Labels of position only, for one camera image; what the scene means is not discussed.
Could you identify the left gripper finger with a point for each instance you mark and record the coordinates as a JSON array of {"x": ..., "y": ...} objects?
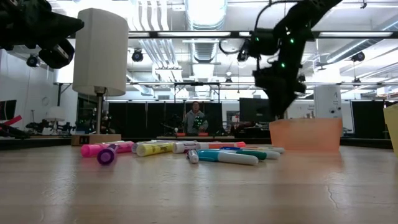
[{"x": 65, "y": 25}]

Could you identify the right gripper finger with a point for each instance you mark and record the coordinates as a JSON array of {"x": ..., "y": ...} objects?
[{"x": 280, "y": 104}]

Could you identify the teal cap mini marker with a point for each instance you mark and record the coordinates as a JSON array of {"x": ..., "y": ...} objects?
[{"x": 252, "y": 154}]

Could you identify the orange dry-erase marker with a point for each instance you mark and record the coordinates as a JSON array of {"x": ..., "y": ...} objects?
[{"x": 225, "y": 145}]

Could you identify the green dry-erase marker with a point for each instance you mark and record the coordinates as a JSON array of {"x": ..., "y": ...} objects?
[{"x": 189, "y": 147}]

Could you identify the purple cap mini marker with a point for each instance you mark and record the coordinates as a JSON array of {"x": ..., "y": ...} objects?
[{"x": 193, "y": 157}]

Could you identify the pink highlighter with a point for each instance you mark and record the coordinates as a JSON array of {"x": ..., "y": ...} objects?
[{"x": 93, "y": 150}]

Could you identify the yellow highlighter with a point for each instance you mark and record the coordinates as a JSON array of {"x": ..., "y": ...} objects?
[{"x": 154, "y": 149}]

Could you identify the purple highlighter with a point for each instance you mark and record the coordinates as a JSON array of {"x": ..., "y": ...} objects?
[{"x": 106, "y": 156}]

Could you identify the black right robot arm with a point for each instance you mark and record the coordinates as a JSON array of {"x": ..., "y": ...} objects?
[{"x": 298, "y": 18}]

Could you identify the black bench robot arm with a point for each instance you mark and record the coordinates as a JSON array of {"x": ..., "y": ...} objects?
[{"x": 46, "y": 127}]

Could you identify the black monitor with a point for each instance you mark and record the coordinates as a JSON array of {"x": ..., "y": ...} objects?
[
  {"x": 252, "y": 109},
  {"x": 7, "y": 110}
]

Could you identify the black ceiling spotlight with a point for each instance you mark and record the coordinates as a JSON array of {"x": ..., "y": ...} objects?
[
  {"x": 137, "y": 56},
  {"x": 242, "y": 56},
  {"x": 358, "y": 57},
  {"x": 32, "y": 60}
]

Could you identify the orange translucent plastic bin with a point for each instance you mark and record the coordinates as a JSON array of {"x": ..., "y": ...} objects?
[{"x": 306, "y": 135}]

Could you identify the white shade wooden base lamp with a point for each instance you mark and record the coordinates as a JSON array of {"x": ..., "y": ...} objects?
[{"x": 99, "y": 53}]

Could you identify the white cylindrical device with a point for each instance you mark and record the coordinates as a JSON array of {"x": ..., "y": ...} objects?
[{"x": 326, "y": 102}]

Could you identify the small white lamp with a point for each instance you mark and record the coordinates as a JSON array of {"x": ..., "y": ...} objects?
[{"x": 55, "y": 113}]

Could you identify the person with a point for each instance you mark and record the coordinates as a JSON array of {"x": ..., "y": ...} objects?
[{"x": 191, "y": 119}]

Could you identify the red bar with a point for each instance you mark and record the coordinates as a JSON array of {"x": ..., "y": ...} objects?
[{"x": 14, "y": 120}]

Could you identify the yellow translucent plastic bin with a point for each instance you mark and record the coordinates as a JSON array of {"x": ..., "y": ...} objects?
[{"x": 392, "y": 130}]

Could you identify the black partition curtain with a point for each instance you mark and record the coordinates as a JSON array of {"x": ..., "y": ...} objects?
[{"x": 136, "y": 118}]

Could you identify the round wall clock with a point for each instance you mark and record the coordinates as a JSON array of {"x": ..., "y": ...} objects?
[{"x": 45, "y": 101}]

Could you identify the silver ventilation duct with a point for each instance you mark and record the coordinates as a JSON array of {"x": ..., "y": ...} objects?
[{"x": 205, "y": 14}]

